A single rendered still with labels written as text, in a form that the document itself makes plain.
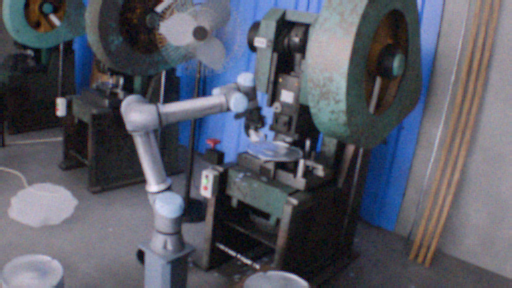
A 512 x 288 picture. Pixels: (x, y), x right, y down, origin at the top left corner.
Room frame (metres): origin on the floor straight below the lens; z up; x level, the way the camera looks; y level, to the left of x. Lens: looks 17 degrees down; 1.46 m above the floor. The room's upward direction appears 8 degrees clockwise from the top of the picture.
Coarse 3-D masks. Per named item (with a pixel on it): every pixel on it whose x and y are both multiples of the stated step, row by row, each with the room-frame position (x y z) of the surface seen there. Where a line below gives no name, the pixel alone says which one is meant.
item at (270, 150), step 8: (248, 144) 2.19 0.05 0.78; (256, 144) 2.22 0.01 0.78; (264, 144) 2.24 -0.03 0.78; (272, 144) 2.26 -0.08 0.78; (280, 144) 2.28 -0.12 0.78; (256, 152) 2.09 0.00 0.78; (264, 152) 2.10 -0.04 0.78; (272, 152) 2.10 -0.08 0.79; (280, 152) 2.12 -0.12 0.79; (288, 152) 2.16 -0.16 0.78; (296, 152) 2.18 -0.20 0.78; (280, 160) 2.01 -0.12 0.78; (288, 160) 2.02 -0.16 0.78
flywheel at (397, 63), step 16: (384, 16) 2.04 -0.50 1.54; (400, 16) 2.15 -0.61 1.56; (384, 32) 2.07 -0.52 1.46; (400, 32) 2.21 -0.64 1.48; (384, 48) 1.94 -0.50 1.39; (400, 48) 2.24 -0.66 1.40; (368, 64) 1.95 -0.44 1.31; (384, 64) 1.90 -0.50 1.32; (400, 64) 1.92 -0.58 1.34; (368, 80) 1.99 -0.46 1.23; (384, 80) 2.15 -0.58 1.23; (400, 80) 2.22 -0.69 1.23; (368, 96) 2.02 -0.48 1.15; (384, 96) 2.19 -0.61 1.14
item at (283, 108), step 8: (296, 72) 2.24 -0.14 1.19; (280, 80) 2.21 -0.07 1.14; (288, 80) 2.19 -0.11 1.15; (296, 80) 2.16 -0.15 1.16; (280, 88) 2.21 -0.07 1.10; (288, 88) 2.18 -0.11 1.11; (296, 88) 2.16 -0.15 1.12; (280, 96) 2.21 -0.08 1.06; (288, 96) 2.18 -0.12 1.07; (280, 104) 2.20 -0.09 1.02; (288, 104) 2.18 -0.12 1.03; (280, 112) 2.19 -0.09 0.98; (288, 112) 2.17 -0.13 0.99; (272, 120) 2.17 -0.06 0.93; (280, 120) 2.16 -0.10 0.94; (288, 120) 2.13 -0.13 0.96; (296, 120) 2.14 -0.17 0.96; (304, 120) 2.20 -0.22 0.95; (280, 128) 2.16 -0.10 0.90; (288, 128) 2.14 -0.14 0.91; (296, 128) 2.15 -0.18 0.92; (304, 128) 2.21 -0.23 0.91
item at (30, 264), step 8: (24, 256) 1.53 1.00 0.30; (32, 256) 1.55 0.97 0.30; (40, 256) 1.57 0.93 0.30; (8, 264) 1.45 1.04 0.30; (16, 264) 1.46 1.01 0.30; (24, 264) 1.48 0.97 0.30; (32, 264) 1.49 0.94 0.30; (40, 264) 1.51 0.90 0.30; (48, 264) 1.52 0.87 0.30; (56, 264) 1.54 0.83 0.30; (0, 272) 1.37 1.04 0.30; (8, 272) 1.39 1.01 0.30; (16, 272) 1.41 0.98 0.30; (24, 272) 1.41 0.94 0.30; (32, 272) 1.43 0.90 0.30; (40, 272) 1.44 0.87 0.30; (48, 272) 1.46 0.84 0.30; (56, 272) 1.48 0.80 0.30; (8, 280) 1.34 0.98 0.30; (16, 280) 1.35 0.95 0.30; (24, 280) 1.36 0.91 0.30; (32, 280) 1.38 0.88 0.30; (40, 280) 1.40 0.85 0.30; (48, 280) 1.41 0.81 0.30; (56, 280) 1.42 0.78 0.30
